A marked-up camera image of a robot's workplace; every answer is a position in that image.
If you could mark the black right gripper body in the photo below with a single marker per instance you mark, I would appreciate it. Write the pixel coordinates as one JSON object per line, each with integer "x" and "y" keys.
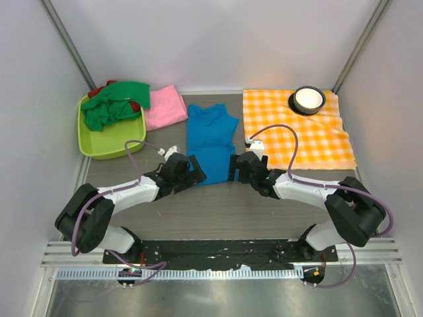
{"x": 247, "y": 179}

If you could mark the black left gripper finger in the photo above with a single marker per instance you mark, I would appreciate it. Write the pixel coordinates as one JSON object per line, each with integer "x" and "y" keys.
{"x": 194, "y": 165}
{"x": 199, "y": 176}

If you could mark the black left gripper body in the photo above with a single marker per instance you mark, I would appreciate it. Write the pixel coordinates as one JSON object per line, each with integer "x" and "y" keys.
{"x": 183, "y": 181}

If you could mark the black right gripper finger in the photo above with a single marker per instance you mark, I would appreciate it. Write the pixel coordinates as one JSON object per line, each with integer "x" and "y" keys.
{"x": 264, "y": 161}
{"x": 233, "y": 168}

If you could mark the blue t shirt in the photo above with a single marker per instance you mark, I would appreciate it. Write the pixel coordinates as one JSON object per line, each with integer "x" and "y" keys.
{"x": 209, "y": 138}

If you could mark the orange checkered cloth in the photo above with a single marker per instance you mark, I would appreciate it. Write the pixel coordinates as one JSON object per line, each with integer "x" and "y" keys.
{"x": 323, "y": 142}

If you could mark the black white bowl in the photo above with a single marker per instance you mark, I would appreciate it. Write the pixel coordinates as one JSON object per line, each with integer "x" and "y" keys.
{"x": 307, "y": 100}

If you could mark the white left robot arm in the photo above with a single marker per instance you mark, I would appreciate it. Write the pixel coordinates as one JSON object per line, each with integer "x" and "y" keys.
{"x": 85, "y": 220}

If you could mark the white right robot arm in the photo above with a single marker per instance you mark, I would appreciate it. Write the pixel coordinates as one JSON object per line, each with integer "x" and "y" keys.
{"x": 354, "y": 214}

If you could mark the folded pink t shirt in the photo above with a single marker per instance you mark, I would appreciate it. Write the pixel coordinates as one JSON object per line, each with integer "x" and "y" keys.
{"x": 167, "y": 108}

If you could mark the lime green plastic basin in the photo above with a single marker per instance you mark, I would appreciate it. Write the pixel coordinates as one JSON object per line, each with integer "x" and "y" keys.
{"x": 108, "y": 143}

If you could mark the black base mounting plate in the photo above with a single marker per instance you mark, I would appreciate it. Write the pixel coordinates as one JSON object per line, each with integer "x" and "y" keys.
{"x": 221, "y": 255}

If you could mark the green t shirt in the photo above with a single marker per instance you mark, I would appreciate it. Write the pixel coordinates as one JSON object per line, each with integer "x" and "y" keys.
{"x": 112, "y": 104}

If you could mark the red t shirt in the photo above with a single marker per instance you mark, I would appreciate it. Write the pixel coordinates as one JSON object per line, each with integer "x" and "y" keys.
{"x": 135, "y": 106}

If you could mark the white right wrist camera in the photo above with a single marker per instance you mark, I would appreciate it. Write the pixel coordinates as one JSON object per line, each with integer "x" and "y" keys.
{"x": 256, "y": 146}

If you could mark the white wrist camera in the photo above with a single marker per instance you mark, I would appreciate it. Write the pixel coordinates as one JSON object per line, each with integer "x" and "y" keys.
{"x": 256, "y": 146}
{"x": 167, "y": 153}

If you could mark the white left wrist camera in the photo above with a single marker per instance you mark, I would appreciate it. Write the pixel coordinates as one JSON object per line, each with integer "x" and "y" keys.
{"x": 167, "y": 153}

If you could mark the white slotted cable duct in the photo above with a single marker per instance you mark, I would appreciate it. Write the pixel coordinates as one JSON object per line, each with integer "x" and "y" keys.
{"x": 126, "y": 274}

